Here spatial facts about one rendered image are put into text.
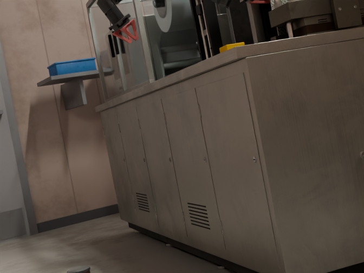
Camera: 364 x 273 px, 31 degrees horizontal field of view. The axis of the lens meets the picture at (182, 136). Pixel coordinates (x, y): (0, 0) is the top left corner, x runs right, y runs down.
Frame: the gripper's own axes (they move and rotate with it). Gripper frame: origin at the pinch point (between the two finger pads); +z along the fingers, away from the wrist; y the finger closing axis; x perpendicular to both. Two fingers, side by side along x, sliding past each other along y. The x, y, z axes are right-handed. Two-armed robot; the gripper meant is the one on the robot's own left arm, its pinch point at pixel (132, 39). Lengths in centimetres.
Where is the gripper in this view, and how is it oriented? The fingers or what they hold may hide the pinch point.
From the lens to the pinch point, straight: 262.8
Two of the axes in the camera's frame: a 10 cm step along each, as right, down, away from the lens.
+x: -6.6, 6.4, -4.0
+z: 5.9, 7.7, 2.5
